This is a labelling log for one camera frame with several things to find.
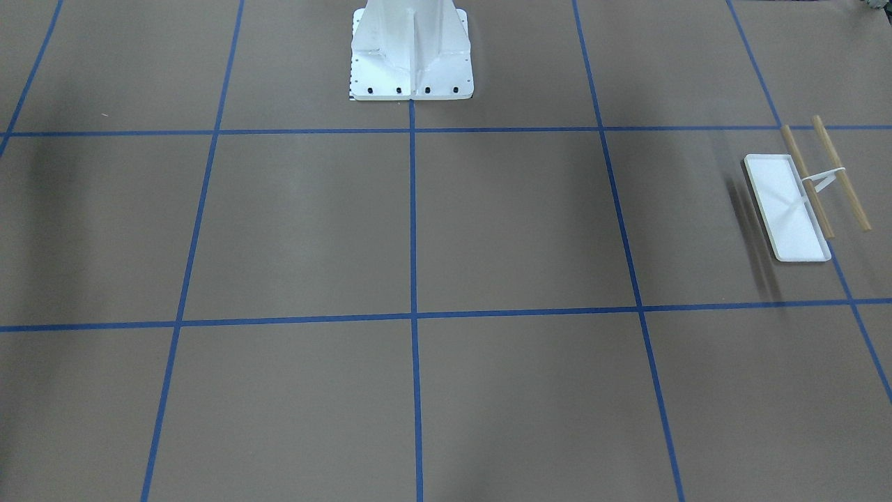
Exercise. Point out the white towel rack tray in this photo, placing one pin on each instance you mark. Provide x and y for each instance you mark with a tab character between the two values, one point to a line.
789	220

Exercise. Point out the wooden rack rod inner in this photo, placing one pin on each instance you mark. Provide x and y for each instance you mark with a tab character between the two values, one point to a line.
808	184

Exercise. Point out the wooden rack rod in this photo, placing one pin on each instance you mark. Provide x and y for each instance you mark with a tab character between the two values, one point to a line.
808	184
841	175

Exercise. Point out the wooden rack rod outer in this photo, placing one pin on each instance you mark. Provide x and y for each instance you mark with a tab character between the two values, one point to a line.
841	175

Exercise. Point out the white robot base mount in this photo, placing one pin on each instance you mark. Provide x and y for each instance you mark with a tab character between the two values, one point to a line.
410	50

